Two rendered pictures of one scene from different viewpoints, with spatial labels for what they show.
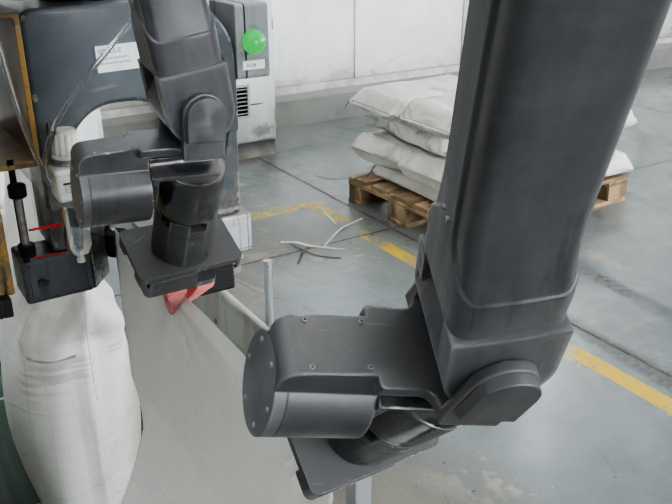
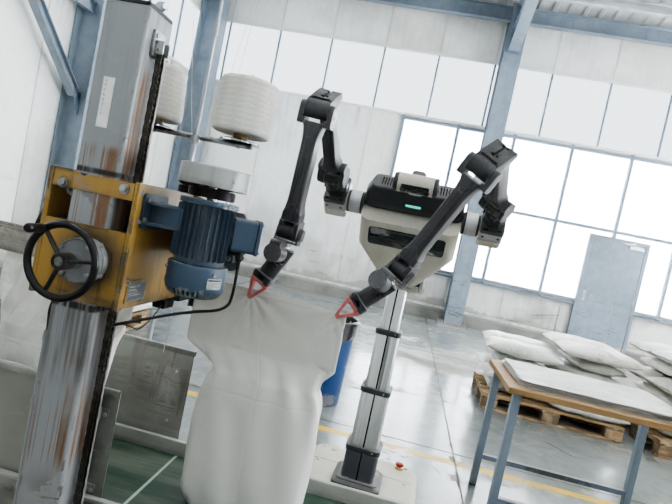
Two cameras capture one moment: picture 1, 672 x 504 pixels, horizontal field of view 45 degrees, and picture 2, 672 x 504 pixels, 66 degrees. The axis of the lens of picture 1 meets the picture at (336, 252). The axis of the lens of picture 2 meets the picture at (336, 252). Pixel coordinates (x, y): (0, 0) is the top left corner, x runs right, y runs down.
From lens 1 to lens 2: 137 cm
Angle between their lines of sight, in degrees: 53
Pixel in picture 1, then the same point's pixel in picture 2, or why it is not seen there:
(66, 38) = not seen: hidden behind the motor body
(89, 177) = (280, 247)
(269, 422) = (385, 283)
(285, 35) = not seen: outside the picture
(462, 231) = (420, 249)
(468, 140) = (428, 235)
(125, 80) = not seen: hidden behind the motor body
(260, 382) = (378, 279)
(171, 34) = (301, 214)
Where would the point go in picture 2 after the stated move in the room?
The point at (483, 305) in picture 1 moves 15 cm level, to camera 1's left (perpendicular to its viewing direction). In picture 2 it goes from (418, 260) to (390, 256)
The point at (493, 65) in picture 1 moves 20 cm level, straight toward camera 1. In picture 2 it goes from (438, 226) to (497, 237)
